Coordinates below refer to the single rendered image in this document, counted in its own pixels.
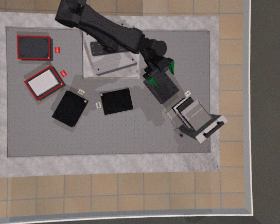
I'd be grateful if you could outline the white rectangular plate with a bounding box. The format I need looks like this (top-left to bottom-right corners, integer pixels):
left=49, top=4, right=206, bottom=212
left=28, top=70, right=59, bottom=96

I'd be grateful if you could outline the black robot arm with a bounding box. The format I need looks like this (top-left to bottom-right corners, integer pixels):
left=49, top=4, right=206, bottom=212
left=55, top=0, right=169, bottom=73

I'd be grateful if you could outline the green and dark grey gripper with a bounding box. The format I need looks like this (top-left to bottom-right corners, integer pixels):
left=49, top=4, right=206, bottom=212
left=143, top=57, right=174, bottom=88

